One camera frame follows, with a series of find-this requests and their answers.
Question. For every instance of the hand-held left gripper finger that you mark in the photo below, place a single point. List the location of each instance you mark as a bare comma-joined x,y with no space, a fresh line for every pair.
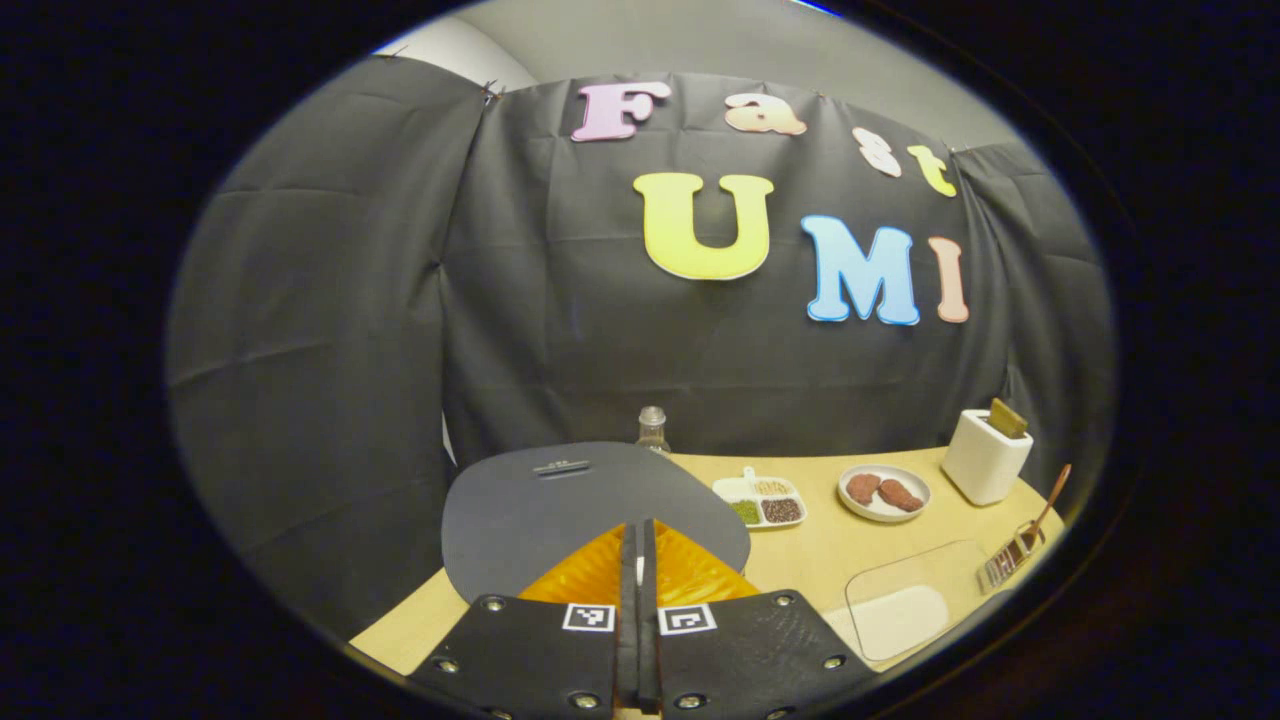
650,620
628,620

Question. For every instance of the grey rice cooker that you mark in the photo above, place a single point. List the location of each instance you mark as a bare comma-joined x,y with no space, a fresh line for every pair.
560,520

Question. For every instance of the white rice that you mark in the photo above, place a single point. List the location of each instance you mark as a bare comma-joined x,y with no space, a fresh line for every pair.
900,620

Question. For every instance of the brown wooden spoon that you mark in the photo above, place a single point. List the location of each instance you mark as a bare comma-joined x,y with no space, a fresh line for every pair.
1055,490

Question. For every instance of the green mung beans pile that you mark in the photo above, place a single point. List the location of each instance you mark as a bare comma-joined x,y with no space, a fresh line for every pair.
746,512

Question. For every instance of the white divided dish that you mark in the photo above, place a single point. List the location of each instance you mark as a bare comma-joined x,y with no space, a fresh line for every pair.
735,490

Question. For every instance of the dark red beans pile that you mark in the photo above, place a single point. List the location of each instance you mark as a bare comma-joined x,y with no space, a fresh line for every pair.
782,510

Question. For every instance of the yellow soybeans pile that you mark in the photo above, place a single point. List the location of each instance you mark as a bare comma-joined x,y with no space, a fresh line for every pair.
772,488

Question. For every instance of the small glass bottle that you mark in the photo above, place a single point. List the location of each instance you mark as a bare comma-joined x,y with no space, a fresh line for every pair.
653,432

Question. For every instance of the red meat piece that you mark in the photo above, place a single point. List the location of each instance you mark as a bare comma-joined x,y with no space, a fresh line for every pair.
900,495
863,488

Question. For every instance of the round white plate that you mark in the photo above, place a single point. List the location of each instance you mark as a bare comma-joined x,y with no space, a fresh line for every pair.
885,515

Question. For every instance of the black backdrop cloth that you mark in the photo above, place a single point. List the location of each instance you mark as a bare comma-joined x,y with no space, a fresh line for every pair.
350,350

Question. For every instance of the flat wooden stick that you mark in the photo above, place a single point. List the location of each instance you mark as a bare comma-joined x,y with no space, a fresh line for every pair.
1008,418

